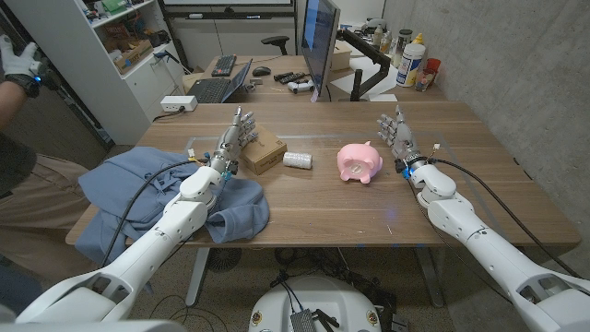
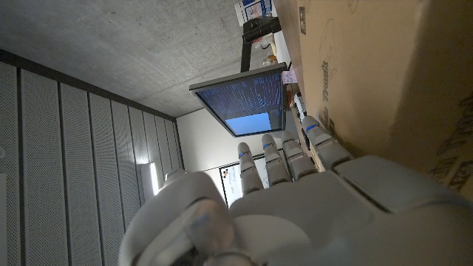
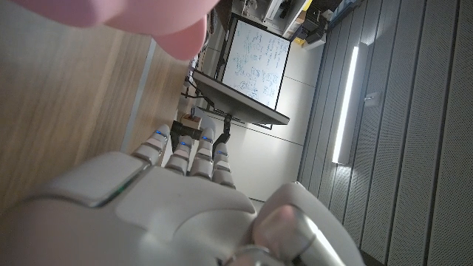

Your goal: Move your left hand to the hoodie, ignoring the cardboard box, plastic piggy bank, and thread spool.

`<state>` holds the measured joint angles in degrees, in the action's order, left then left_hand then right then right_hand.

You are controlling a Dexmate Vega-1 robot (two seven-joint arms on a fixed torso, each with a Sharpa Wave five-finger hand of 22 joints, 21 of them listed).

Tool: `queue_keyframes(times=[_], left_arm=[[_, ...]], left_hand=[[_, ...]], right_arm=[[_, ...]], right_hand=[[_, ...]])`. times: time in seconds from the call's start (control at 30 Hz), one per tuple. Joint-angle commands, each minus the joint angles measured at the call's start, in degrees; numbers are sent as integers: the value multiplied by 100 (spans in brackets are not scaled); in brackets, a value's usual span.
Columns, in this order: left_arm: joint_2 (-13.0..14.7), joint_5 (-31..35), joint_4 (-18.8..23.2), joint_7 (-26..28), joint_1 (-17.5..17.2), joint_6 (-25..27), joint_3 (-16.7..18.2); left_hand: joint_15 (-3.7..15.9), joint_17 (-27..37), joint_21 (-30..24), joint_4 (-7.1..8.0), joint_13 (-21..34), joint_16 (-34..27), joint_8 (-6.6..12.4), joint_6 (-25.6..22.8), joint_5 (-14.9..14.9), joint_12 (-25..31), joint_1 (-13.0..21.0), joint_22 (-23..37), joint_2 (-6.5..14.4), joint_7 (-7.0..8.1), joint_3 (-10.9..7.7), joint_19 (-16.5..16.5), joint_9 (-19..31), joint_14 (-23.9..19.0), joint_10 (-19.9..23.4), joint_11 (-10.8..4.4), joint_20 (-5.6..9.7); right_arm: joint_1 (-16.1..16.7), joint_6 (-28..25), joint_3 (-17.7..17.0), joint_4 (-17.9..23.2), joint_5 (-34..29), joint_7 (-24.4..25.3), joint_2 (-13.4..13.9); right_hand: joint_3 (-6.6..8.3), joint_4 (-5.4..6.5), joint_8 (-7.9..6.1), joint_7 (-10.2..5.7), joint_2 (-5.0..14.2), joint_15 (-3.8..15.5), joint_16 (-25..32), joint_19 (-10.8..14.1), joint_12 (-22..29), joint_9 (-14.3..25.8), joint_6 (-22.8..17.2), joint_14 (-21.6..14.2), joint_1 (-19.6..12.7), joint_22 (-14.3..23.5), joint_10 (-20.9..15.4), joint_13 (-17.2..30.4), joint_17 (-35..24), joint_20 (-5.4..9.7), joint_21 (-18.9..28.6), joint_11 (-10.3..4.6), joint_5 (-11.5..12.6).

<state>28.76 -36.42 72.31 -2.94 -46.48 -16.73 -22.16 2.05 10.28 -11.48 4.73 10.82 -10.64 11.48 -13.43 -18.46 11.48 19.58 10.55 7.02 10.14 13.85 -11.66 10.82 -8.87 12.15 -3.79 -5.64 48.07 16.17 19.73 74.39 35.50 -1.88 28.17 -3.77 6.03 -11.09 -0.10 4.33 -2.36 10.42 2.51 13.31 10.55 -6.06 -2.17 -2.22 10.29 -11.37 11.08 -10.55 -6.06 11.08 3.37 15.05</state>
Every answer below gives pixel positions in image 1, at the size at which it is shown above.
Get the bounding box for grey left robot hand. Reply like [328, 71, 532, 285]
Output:
[209, 105, 259, 175]

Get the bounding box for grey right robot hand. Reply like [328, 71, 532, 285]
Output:
[376, 104, 429, 172]

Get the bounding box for white gloved person hand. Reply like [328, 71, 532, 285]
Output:
[0, 34, 41, 78]

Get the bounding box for person bare forearm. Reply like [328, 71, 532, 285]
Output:
[0, 80, 27, 130]

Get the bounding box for small brown cardboard box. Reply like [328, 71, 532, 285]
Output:
[239, 124, 289, 176]

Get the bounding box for pink plastic piggy bank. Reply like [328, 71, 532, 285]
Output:
[336, 140, 384, 184]

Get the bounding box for white thread spool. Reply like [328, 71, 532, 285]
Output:
[282, 151, 313, 171]

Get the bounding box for plain tan cardboard box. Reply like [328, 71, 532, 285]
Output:
[331, 40, 354, 72]

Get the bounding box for blue hoodie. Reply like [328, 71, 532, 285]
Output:
[75, 146, 271, 296]

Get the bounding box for open cardboard box with clutter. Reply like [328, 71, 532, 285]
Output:
[112, 39, 155, 75]

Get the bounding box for black wrist tracker band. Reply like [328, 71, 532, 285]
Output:
[4, 73, 41, 99]

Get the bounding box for black laptop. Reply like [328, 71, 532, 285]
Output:
[186, 58, 254, 104]

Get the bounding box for clear glass cup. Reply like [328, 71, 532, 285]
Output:
[414, 67, 437, 92]

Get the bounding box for white power strip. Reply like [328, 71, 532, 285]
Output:
[159, 94, 199, 113]

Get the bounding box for wooden office desk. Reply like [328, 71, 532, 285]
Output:
[182, 53, 448, 103]

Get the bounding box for white paper sheets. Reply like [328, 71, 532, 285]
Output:
[329, 55, 402, 98]

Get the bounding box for white wipes canister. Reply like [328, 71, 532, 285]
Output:
[395, 42, 426, 89]

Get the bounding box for white shelf cabinet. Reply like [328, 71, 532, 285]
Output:
[4, 0, 185, 147]

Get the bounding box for black keyboard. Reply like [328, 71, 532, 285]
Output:
[210, 53, 238, 77]

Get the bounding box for white game controller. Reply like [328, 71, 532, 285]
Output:
[287, 78, 315, 95]

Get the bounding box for dark lid jar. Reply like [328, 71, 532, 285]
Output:
[392, 29, 414, 68]

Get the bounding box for black office chair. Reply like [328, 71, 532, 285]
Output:
[260, 35, 290, 56]

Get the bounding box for black floor fan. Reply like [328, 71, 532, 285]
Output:
[206, 247, 243, 273]

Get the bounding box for large computer monitor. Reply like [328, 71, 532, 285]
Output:
[300, 0, 341, 103]

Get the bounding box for grey metal table leg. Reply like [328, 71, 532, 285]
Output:
[414, 247, 445, 309]
[184, 247, 211, 308]

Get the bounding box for seated person tan trousers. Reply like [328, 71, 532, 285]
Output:
[0, 132, 100, 278]

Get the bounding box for white robot torso base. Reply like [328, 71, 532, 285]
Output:
[248, 275, 383, 332]

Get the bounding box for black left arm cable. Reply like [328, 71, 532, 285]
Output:
[100, 159, 204, 268]

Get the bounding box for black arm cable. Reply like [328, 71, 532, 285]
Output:
[426, 156, 582, 280]
[100, 159, 204, 268]

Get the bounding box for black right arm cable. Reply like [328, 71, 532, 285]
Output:
[426, 156, 582, 280]

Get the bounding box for whiteboard with black frame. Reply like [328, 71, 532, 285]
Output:
[160, 0, 296, 20]

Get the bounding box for black floor cable bundle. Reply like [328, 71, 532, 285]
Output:
[271, 247, 397, 324]

